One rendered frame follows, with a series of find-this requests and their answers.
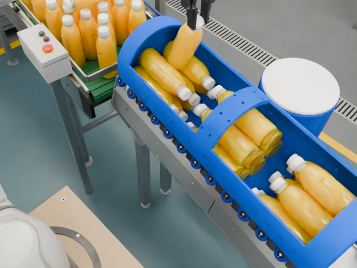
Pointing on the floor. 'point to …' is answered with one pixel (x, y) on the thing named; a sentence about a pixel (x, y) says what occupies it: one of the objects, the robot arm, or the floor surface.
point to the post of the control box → (70, 133)
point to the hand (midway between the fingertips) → (198, 14)
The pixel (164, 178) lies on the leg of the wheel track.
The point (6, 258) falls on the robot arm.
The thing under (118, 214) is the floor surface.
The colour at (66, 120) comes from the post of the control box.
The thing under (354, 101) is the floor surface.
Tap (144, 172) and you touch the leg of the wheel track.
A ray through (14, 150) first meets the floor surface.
